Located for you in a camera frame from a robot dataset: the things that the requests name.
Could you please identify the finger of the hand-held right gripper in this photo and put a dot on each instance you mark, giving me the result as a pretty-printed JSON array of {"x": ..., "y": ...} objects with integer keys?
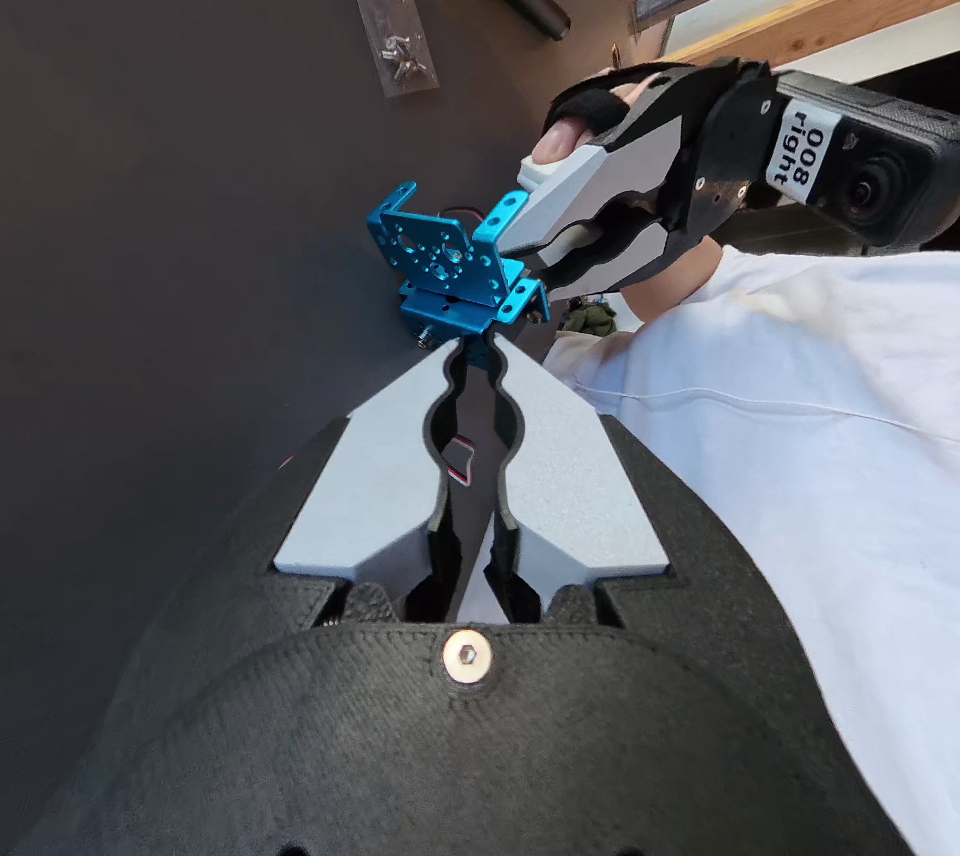
[
  {"x": 630, "y": 256},
  {"x": 622, "y": 174}
]

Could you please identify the person's white shirt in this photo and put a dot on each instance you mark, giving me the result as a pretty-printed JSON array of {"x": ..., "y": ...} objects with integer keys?
[{"x": 787, "y": 496}]

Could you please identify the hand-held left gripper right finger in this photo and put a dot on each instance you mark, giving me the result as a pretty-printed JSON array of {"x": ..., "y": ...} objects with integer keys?
[{"x": 577, "y": 496}]

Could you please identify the person's right forearm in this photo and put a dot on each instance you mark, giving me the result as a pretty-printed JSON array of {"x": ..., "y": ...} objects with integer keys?
[{"x": 667, "y": 286}]

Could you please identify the dark desk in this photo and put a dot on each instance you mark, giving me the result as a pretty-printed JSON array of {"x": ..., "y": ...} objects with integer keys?
[{"x": 150, "y": 196}]

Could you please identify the person's right hand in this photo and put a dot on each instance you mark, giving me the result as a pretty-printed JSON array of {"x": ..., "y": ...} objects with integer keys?
[{"x": 562, "y": 140}]

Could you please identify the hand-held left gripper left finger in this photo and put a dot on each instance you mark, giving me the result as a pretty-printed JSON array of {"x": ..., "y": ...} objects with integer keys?
[{"x": 360, "y": 496}]

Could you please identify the black servo with blue bracket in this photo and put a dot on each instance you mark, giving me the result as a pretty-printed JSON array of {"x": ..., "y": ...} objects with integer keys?
[{"x": 442, "y": 256}]

